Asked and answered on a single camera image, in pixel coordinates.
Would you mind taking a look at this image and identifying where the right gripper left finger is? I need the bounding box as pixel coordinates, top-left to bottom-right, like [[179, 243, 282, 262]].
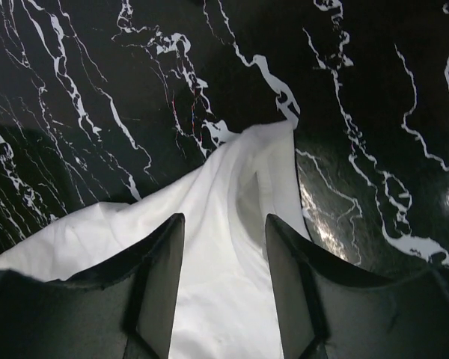
[[0, 214, 185, 358]]

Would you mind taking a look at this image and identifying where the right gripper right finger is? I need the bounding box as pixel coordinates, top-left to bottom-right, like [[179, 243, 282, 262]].
[[265, 214, 449, 358]]

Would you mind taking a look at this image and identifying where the white printed t shirt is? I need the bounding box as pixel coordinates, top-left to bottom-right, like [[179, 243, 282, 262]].
[[0, 121, 307, 358]]

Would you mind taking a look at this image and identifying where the black marble pattern mat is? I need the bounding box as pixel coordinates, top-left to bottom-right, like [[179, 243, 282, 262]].
[[0, 1, 449, 277]]

